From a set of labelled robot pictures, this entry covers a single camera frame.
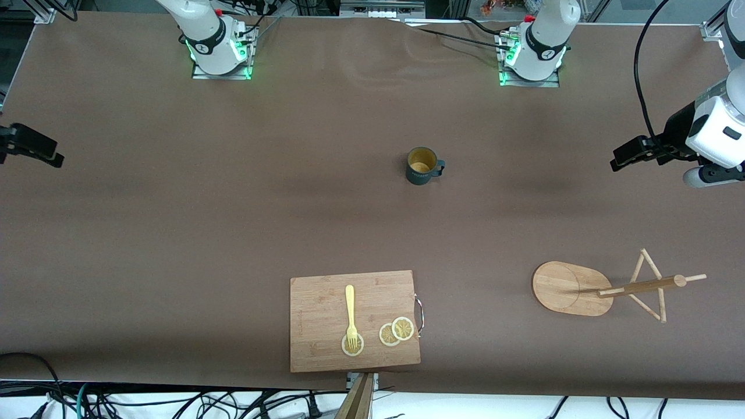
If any grey power strip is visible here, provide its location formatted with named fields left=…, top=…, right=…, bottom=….
left=339, top=0, right=427, bottom=19

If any wooden cup rack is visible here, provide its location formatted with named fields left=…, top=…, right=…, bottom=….
left=531, top=248, right=708, bottom=324

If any wooden cutting board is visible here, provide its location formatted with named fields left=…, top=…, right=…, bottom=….
left=289, top=269, right=425, bottom=374

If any dark teal mug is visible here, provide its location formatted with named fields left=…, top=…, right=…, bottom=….
left=406, top=147, right=446, bottom=186

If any black looped floor cable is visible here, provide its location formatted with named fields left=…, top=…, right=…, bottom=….
left=0, top=352, right=66, bottom=419

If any yellow plastic fork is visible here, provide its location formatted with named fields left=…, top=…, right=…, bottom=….
left=345, top=284, right=359, bottom=353

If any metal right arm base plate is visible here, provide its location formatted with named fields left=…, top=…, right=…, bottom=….
left=191, top=26, right=255, bottom=81

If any metal bracket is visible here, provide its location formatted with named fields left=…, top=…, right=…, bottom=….
left=346, top=372, right=379, bottom=392

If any brown table cover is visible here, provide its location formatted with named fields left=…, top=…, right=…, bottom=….
left=0, top=10, right=745, bottom=401

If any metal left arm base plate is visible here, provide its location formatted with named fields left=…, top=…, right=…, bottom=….
left=498, top=32, right=561, bottom=88

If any brown wooden bar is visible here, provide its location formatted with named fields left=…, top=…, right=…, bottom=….
left=335, top=372, right=374, bottom=419

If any teal cable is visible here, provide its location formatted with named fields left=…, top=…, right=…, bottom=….
left=76, top=382, right=94, bottom=419

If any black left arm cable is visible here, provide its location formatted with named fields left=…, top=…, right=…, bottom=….
left=634, top=0, right=699, bottom=158

